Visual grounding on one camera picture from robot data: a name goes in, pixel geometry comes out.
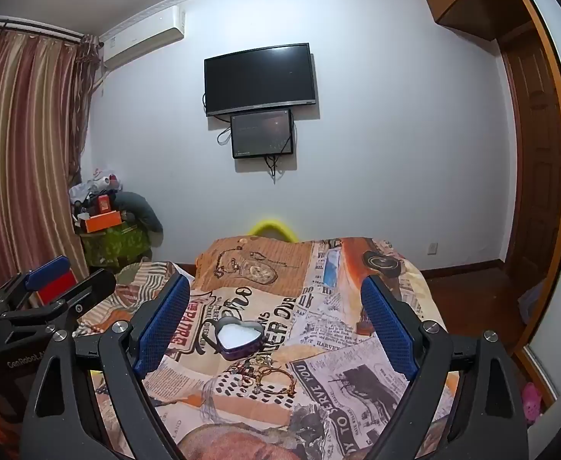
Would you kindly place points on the small red carton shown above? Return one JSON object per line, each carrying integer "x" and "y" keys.
{"x": 104, "y": 203}

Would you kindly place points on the white plastic bag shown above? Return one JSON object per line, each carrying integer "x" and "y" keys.
{"x": 91, "y": 187}

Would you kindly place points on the purple cloth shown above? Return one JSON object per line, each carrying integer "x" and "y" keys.
{"x": 532, "y": 299}

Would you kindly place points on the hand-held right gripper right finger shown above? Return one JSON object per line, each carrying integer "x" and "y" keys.
{"x": 388, "y": 326}

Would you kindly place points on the curtain rod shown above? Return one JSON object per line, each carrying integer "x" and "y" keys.
{"x": 31, "y": 26}

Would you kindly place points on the newspaper print blanket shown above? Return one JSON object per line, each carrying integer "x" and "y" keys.
{"x": 290, "y": 292}

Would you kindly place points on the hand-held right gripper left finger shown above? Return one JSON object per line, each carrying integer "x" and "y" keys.
{"x": 160, "y": 321}

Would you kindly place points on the purple heart-shaped box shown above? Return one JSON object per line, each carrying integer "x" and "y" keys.
{"x": 239, "y": 338}

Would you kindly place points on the black wall television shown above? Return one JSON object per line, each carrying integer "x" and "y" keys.
{"x": 260, "y": 76}

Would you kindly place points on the small black monitor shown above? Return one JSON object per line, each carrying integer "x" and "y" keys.
{"x": 261, "y": 133}

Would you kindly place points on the orange box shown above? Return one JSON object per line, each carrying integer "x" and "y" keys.
{"x": 101, "y": 222}

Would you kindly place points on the yellow curved object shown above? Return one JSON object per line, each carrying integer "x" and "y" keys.
{"x": 273, "y": 224}

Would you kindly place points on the pink slipper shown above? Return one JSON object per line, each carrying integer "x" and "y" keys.
{"x": 531, "y": 400}

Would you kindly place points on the white air conditioner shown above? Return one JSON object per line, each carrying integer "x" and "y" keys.
{"x": 141, "y": 36}

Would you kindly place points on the white wall socket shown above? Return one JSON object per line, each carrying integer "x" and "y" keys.
{"x": 431, "y": 247}

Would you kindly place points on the brown wooden door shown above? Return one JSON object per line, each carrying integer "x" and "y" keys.
{"x": 532, "y": 163}

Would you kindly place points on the striped brown curtain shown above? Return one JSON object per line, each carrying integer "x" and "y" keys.
{"x": 22, "y": 143}

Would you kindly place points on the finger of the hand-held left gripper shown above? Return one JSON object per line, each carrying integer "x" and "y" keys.
{"x": 93, "y": 286}
{"x": 48, "y": 267}

